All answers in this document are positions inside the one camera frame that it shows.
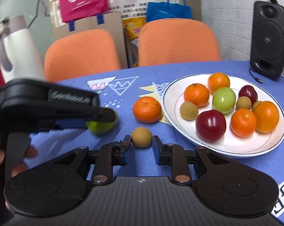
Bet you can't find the brown longan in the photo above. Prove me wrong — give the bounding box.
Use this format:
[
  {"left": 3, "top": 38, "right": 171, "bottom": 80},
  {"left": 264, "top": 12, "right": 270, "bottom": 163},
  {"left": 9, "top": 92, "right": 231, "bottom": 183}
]
[
  {"left": 235, "top": 96, "right": 252, "bottom": 110},
  {"left": 180, "top": 102, "right": 199, "bottom": 120},
  {"left": 131, "top": 127, "right": 152, "bottom": 148},
  {"left": 252, "top": 101, "right": 262, "bottom": 111}
]

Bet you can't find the mandarin with stem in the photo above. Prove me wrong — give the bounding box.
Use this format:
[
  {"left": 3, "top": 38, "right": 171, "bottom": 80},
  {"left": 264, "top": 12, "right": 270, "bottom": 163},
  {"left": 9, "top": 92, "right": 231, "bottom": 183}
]
[{"left": 184, "top": 83, "right": 210, "bottom": 108}]

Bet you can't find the large green apple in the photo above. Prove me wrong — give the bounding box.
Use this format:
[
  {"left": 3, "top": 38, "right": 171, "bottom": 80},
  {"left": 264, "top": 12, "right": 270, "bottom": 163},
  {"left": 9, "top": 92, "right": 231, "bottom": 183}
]
[{"left": 212, "top": 87, "right": 236, "bottom": 114}]

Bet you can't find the smooth orange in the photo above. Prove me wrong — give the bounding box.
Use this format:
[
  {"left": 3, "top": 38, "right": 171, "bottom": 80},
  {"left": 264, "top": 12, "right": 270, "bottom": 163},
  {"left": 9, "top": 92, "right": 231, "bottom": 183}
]
[{"left": 207, "top": 73, "right": 230, "bottom": 94}]

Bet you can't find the dark red plum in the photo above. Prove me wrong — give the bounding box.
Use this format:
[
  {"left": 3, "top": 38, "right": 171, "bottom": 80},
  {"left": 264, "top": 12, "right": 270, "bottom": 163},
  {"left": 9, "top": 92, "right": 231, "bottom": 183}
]
[{"left": 239, "top": 85, "right": 258, "bottom": 104}]

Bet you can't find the large orange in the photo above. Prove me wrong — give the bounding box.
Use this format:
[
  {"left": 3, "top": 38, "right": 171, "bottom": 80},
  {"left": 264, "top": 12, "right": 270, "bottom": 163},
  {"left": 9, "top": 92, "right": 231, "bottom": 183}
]
[{"left": 253, "top": 101, "right": 279, "bottom": 134}]

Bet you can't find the small green apple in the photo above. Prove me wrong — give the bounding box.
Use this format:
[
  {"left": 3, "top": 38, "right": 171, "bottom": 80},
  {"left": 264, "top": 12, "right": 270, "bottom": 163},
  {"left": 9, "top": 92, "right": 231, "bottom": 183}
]
[{"left": 86, "top": 110, "right": 118, "bottom": 135}]

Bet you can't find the mandarin back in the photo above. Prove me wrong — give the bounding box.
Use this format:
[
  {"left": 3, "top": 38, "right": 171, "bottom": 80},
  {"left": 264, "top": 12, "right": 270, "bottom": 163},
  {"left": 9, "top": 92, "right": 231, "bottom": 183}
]
[{"left": 133, "top": 96, "right": 162, "bottom": 124}]

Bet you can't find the white thermos jug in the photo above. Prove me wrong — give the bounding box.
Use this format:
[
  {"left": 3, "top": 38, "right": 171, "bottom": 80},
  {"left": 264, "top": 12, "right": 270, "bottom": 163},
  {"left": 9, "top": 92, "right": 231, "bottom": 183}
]
[{"left": 0, "top": 15, "right": 45, "bottom": 83}]

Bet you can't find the white plate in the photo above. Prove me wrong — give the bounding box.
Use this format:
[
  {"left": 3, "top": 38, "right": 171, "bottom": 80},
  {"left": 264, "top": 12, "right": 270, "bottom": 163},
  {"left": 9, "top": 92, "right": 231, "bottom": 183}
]
[{"left": 161, "top": 74, "right": 284, "bottom": 158}]

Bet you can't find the left orange chair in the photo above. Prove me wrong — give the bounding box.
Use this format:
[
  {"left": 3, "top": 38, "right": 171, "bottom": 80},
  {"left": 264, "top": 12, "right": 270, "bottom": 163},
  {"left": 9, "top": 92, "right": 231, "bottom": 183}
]
[{"left": 44, "top": 29, "right": 122, "bottom": 82}]

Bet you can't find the orange chair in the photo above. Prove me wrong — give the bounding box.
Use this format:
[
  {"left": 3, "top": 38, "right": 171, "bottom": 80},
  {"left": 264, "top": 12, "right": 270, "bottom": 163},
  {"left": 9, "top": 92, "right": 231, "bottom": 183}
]
[
  {"left": 44, "top": 29, "right": 122, "bottom": 82},
  {"left": 138, "top": 18, "right": 222, "bottom": 66}
]

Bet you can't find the brown paper bag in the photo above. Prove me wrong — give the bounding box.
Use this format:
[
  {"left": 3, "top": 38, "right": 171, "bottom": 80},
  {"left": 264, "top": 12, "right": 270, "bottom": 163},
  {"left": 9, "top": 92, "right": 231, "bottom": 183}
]
[{"left": 53, "top": 12, "right": 129, "bottom": 69}]

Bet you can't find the yellow snack bag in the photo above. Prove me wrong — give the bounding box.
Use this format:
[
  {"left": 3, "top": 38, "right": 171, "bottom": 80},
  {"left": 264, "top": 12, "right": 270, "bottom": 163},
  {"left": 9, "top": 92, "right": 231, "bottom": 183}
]
[{"left": 123, "top": 17, "right": 146, "bottom": 68}]

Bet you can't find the right orange chair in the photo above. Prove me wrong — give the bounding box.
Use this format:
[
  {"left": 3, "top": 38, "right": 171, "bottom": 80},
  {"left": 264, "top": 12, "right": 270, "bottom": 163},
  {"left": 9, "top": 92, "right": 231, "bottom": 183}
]
[{"left": 138, "top": 18, "right": 222, "bottom": 66}]

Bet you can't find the blue shopping bag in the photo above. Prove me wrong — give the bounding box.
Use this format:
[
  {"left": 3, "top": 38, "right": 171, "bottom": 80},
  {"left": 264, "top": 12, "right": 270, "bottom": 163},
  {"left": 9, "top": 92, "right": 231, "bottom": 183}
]
[{"left": 146, "top": 0, "right": 192, "bottom": 22}]

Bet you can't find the black speaker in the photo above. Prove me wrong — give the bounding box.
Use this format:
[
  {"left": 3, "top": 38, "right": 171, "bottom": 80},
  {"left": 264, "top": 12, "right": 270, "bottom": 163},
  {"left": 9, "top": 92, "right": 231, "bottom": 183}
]
[{"left": 250, "top": 0, "right": 284, "bottom": 80}]

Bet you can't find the black speaker cable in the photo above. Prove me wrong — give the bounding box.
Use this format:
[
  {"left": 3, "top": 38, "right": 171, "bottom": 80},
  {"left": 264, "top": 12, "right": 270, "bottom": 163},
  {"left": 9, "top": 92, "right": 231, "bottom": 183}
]
[{"left": 249, "top": 67, "right": 265, "bottom": 85}]

